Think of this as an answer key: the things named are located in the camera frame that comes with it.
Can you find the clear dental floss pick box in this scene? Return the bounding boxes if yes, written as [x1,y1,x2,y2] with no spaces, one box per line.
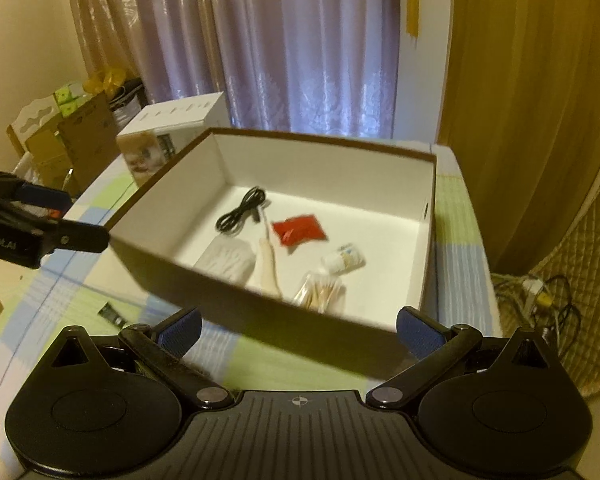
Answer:
[194,235,257,286]

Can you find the white medicine bottle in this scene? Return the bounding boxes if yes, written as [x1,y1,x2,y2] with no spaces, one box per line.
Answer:
[321,243,366,275]

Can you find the white electric toothbrush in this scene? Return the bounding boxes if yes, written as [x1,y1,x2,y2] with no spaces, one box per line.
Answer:
[258,206,283,300]

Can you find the clear cotton swab container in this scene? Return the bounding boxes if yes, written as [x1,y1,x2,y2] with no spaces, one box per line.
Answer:
[291,271,346,315]

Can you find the black cable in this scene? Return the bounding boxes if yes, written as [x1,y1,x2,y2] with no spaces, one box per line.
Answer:
[214,185,272,234]

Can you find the red snack packet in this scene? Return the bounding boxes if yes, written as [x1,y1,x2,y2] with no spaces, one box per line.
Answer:
[272,214,327,248]

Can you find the dark green sachet packet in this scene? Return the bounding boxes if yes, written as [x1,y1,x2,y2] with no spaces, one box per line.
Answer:
[97,302,128,330]

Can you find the checkered plastic tablecloth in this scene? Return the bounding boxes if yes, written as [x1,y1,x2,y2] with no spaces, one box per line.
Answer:
[0,141,502,479]

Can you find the brown cardboard boxes pile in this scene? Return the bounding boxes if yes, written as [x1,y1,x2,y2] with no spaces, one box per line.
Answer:
[6,70,146,196]

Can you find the large brown cardboard box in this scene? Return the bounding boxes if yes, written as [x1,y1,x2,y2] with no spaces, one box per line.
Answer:
[106,129,437,378]

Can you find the white product carton box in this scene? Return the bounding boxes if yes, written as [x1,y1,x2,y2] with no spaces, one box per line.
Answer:
[117,92,232,186]

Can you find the brown wooden door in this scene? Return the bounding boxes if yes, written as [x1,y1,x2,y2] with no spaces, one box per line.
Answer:
[439,0,600,274]

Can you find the purple window curtain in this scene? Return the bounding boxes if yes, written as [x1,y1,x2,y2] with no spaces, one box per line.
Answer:
[69,0,399,139]

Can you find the power strip with cables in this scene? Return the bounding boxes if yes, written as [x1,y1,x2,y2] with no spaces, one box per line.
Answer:
[491,273,582,360]

